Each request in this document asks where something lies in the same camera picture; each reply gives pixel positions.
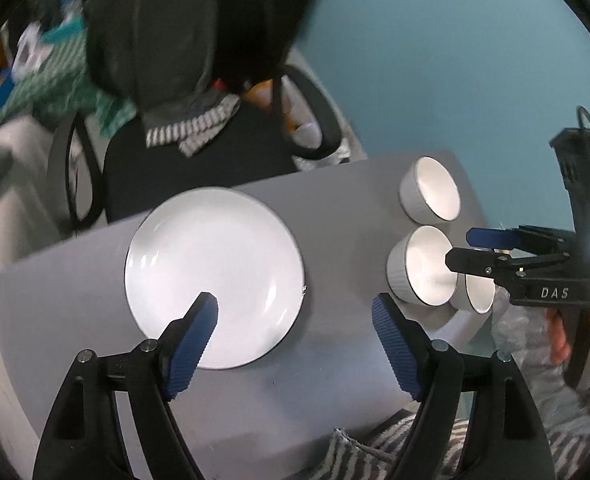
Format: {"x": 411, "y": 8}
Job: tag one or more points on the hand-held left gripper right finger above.
{"x": 397, "y": 345}

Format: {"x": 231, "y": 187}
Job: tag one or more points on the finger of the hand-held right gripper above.
{"x": 490, "y": 236}
{"x": 475, "y": 261}

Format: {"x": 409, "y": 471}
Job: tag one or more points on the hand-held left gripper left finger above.
{"x": 192, "y": 345}

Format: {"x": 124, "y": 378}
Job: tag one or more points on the white ribbed bowl black rim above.
{"x": 420, "y": 262}
{"x": 480, "y": 295}
{"x": 432, "y": 190}

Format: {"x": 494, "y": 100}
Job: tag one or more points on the white plate black rim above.
{"x": 215, "y": 250}

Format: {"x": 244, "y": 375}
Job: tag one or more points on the person's right hand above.
{"x": 557, "y": 335}

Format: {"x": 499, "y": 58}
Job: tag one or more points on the silver plastic sheet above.
{"x": 525, "y": 360}

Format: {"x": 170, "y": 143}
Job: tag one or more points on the striped grey white blanket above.
{"x": 360, "y": 460}

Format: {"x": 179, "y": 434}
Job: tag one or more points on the black office chair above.
{"x": 200, "y": 160}

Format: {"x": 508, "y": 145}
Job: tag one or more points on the white plastic bag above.
{"x": 309, "y": 132}

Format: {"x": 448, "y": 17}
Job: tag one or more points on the bed with light sheet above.
{"x": 15, "y": 220}

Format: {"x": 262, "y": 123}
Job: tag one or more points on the orange bag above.
{"x": 262, "y": 92}

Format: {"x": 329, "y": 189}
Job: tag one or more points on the green checkered cloth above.
{"x": 60, "y": 70}

